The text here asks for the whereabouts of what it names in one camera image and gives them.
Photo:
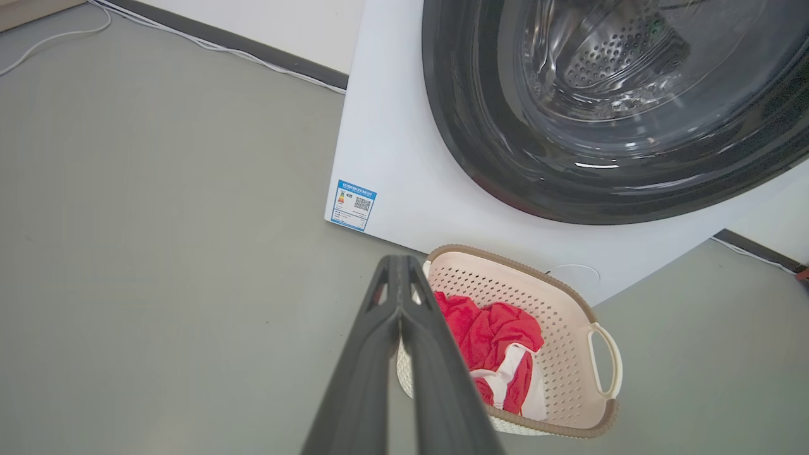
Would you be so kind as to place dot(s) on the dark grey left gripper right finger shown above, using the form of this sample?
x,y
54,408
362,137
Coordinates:
x,y
436,392

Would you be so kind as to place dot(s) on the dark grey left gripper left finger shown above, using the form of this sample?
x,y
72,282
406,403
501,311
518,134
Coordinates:
x,y
363,379

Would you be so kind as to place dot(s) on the cream perforated laundry basket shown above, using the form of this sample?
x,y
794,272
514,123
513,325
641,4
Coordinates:
x,y
569,328

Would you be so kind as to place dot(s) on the red garment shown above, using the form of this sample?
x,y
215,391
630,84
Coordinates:
x,y
486,328

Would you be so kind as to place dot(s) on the white garment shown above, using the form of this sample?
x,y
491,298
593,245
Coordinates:
x,y
534,392

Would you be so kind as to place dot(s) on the blue energy label sticker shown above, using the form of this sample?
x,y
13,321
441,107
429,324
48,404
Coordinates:
x,y
354,205

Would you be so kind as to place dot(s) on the round white filter cover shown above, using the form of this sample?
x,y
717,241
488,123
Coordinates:
x,y
584,270

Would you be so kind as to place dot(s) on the white front-load washing machine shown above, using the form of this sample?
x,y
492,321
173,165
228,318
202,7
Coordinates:
x,y
392,139

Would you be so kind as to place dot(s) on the black round glass door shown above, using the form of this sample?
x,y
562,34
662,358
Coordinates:
x,y
468,114

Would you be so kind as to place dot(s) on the stainless steel washer drum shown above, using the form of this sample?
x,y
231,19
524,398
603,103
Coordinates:
x,y
619,57

